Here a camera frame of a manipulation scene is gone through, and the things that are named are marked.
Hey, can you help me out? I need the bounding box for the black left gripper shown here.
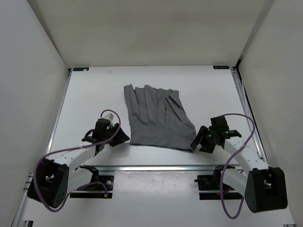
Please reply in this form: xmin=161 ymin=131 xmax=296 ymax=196
xmin=103 ymin=122 xmax=130 ymax=147

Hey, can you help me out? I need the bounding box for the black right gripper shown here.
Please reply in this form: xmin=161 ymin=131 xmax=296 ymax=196
xmin=190 ymin=125 xmax=217 ymax=153

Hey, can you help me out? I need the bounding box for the grey pleated skirt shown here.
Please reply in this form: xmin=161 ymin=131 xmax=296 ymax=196
xmin=124 ymin=85 xmax=196 ymax=152

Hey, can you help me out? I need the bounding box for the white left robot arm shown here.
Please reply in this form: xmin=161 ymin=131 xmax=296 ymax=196
xmin=27 ymin=118 xmax=130 ymax=212

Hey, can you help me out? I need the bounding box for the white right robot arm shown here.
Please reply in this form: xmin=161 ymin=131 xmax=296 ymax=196
xmin=191 ymin=115 xmax=288 ymax=213

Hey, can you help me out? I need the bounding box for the blue label left corner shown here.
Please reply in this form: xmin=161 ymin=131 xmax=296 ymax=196
xmin=73 ymin=67 xmax=89 ymax=71

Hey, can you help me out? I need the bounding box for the blue label corner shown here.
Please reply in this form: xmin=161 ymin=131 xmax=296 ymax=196
xmin=213 ymin=65 xmax=230 ymax=70
xmin=73 ymin=67 xmax=89 ymax=71

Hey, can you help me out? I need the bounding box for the blue label right corner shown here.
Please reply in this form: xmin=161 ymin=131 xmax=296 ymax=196
xmin=213 ymin=65 xmax=230 ymax=70

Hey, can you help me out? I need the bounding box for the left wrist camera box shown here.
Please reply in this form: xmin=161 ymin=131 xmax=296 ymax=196
xmin=100 ymin=113 xmax=114 ymax=124

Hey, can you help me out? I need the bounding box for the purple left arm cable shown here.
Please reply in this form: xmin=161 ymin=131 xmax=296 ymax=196
xmin=33 ymin=109 xmax=122 ymax=212

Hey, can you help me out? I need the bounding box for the aluminium frame rail right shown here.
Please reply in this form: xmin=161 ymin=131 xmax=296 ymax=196
xmin=231 ymin=67 xmax=268 ymax=163

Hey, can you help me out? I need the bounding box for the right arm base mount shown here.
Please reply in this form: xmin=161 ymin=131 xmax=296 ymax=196
xmin=194 ymin=166 xmax=242 ymax=201

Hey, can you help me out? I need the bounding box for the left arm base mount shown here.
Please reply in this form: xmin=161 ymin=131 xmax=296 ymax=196
xmin=69 ymin=165 xmax=114 ymax=199

